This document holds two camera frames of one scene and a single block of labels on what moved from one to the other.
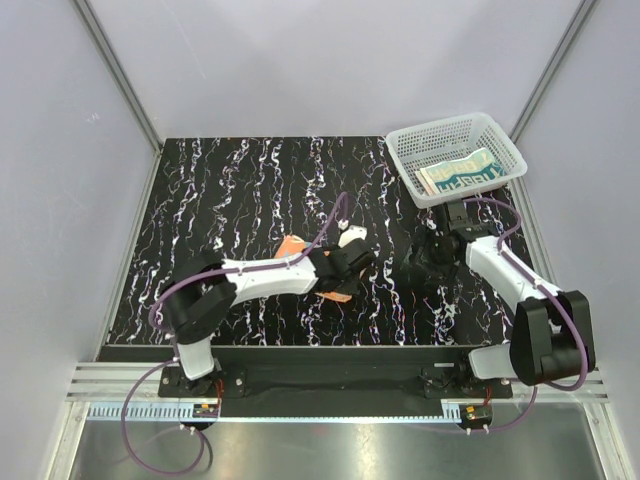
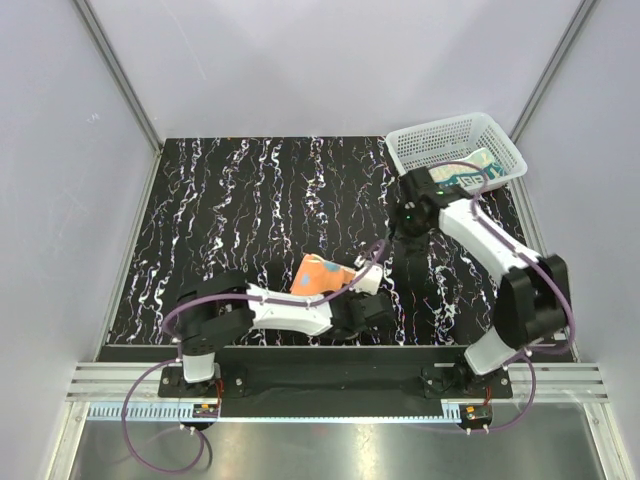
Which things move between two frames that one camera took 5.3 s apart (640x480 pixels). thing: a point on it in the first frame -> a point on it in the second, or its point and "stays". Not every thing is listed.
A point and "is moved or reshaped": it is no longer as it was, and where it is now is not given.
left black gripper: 351,287 -> 360,295
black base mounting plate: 336,374 stays
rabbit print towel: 483,165 stays
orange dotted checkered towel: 293,245 is moved or reshaped
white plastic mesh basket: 452,158 stays
